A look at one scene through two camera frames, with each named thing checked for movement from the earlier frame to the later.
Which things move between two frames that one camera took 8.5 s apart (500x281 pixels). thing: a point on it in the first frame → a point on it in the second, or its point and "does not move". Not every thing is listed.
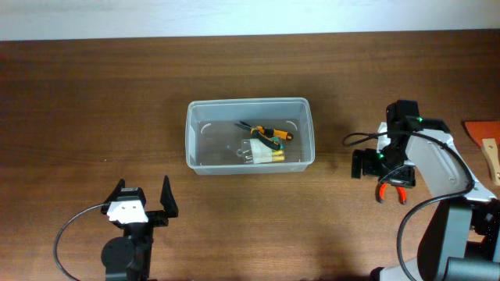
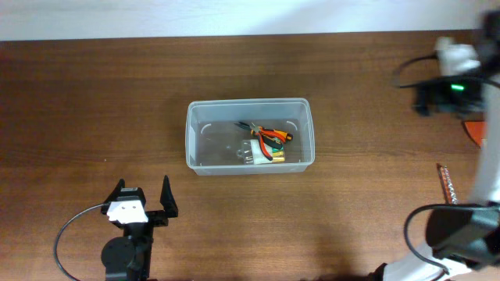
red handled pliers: [401, 190] → [261, 133]
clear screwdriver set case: [255, 152] does not move
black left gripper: [154, 217] does not move
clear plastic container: [249, 135] does not move
